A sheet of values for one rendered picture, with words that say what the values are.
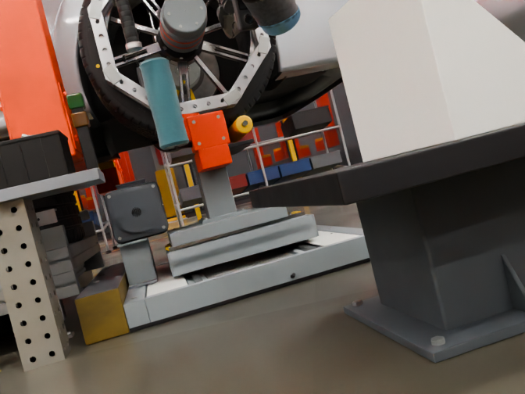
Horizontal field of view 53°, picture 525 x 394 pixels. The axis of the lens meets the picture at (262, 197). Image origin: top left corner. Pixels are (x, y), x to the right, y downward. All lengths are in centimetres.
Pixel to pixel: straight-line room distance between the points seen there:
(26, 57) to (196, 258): 77
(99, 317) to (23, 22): 87
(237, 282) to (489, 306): 80
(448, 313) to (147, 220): 111
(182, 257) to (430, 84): 107
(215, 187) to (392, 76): 103
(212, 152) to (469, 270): 100
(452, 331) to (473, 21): 47
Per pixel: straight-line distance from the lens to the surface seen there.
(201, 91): 228
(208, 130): 168
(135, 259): 180
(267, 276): 154
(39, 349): 147
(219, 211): 183
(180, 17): 162
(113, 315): 152
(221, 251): 170
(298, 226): 175
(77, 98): 148
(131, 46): 150
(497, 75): 88
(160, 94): 157
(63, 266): 170
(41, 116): 164
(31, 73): 168
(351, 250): 161
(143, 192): 175
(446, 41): 85
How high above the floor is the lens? 31
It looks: 1 degrees down
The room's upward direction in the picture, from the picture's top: 14 degrees counter-clockwise
